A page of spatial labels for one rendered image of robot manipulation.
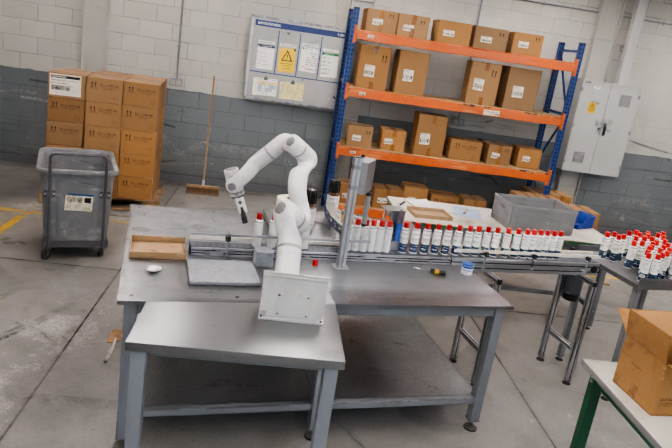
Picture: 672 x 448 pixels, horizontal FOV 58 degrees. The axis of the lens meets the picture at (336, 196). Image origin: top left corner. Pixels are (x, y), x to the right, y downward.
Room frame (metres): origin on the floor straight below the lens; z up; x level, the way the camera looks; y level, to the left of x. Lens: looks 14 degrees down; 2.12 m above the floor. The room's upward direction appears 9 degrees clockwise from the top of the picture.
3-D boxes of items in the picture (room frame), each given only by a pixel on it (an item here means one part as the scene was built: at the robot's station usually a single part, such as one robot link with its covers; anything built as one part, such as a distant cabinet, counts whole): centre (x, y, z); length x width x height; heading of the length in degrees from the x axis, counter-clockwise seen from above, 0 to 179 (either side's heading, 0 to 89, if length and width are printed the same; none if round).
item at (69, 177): (5.02, 2.24, 0.48); 0.89 x 0.63 x 0.96; 26
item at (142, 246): (3.18, 0.94, 0.85); 0.30 x 0.26 x 0.04; 108
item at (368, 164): (3.44, -0.13, 1.38); 0.17 x 0.10 x 0.19; 163
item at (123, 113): (6.54, 2.59, 0.70); 1.20 x 0.82 x 1.39; 102
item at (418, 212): (4.96, -0.81, 0.82); 0.34 x 0.24 x 0.03; 102
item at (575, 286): (4.21, -1.81, 0.71); 0.15 x 0.12 x 0.34; 18
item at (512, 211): (5.11, -1.72, 0.91); 0.60 x 0.40 x 0.22; 100
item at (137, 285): (3.55, 0.15, 0.82); 2.10 x 1.50 x 0.02; 108
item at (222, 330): (2.67, 0.35, 0.81); 0.90 x 0.90 x 0.04; 7
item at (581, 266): (3.93, -1.34, 0.47); 1.17 x 0.38 x 0.94; 108
